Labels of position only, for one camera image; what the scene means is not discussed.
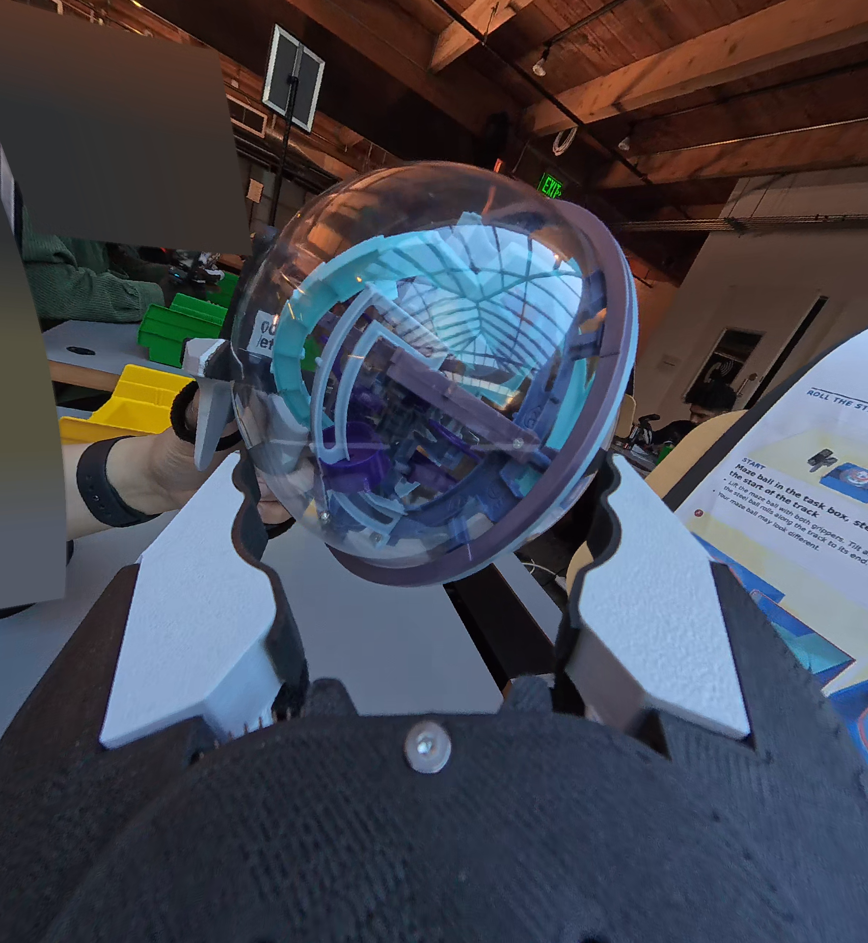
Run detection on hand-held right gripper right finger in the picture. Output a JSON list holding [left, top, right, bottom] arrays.
[[554, 453, 753, 742]]

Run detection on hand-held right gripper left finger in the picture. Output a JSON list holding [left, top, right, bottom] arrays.
[[99, 451, 310, 749]]

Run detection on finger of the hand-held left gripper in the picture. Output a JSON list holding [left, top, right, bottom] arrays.
[[253, 387, 311, 446]]

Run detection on yellow plastic bin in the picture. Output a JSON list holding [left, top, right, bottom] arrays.
[[58, 364, 198, 445]]

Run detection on person's left hand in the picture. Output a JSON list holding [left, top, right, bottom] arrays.
[[134, 385, 240, 514]]

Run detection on green plastic bin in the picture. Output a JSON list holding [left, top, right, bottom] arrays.
[[137, 274, 242, 369]]

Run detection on clear plastic maze ball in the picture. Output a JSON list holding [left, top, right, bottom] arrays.
[[228, 161, 639, 589]]

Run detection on grey topped wooden table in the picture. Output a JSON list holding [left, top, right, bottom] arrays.
[[42, 319, 188, 393]]

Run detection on wall vent grille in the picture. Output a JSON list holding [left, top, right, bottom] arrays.
[[226, 96, 267, 136]]

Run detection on printed instruction sheet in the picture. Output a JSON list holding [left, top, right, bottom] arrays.
[[680, 308, 868, 848]]

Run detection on light panel on stand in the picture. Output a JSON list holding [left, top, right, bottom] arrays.
[[262, 23, 326, 222]]

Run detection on black wrist watch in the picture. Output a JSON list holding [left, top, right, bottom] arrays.
[[75, 435, 163, 529]]

